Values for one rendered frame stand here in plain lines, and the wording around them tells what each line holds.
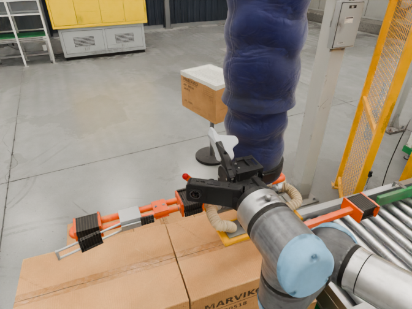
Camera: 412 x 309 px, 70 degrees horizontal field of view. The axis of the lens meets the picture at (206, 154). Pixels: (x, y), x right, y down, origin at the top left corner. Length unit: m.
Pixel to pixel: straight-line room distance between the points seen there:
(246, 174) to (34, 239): 2.54
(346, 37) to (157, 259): 1.89
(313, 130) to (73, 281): 2.06
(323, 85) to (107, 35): 6.46
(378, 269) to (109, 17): 7.83
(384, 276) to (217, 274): 0.75
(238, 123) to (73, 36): 7.34
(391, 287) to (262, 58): 0.58
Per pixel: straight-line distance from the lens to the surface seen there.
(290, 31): 0.84
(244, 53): 0.85
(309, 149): 2.73
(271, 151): 0.98
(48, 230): 3.02
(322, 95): 2.52
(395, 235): 2.25
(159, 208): 1.05
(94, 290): 1.28
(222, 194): 0.58
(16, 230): 3.15
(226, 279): 1.24
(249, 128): 0.92
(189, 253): 1.31
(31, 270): 1.44
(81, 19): 8.02
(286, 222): 0.50
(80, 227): 1.04
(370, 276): 0.63
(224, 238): 1.11
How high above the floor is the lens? 1.97
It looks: 33 degrees down
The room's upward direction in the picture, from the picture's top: straight up
